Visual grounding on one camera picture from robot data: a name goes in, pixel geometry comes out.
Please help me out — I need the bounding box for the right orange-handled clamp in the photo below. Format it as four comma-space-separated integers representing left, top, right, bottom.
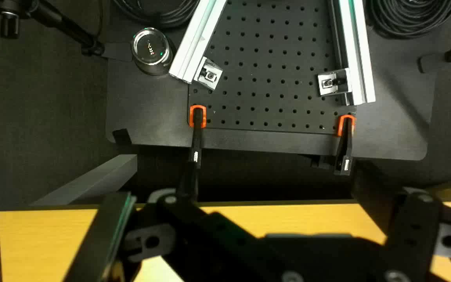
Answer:
335, 114, 355, 175

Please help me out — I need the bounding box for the black perforated breadboard plate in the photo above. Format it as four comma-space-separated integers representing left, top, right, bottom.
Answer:
188, 0, 354, 135

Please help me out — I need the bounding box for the coiled black cable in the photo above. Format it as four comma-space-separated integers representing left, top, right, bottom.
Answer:
366, 0, 451, 39

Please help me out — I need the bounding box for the black tripod stand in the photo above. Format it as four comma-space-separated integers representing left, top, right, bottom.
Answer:
0, 0, 105, 56

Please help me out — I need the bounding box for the left orange-handled clamp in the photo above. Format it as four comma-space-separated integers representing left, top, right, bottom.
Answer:
177, 105, 206, 199

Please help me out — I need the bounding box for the right aluminium extrusion rail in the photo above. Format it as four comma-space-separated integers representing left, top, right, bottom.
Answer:
330, 0, 375, 106

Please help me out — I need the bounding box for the round silver button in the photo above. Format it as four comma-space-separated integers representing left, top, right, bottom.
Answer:
130, 27, 173, 75

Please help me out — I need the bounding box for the aluminium extrusion rail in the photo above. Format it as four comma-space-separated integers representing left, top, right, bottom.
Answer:
330, 0, 375, 106
169, 0, 227, 89

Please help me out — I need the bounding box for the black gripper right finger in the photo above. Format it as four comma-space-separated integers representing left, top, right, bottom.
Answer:
375, 190, 441, 282

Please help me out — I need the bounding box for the left aluminium extrusion rail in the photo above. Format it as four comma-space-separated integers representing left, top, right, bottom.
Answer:
169, 0, 227, 89

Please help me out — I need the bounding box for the orange-handled clamp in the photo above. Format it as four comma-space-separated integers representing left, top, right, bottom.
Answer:
177, 105, 206, 199
335, 114, 355, 175

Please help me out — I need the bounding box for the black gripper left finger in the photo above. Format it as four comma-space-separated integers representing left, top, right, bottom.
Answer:
64, 190, 183, 282

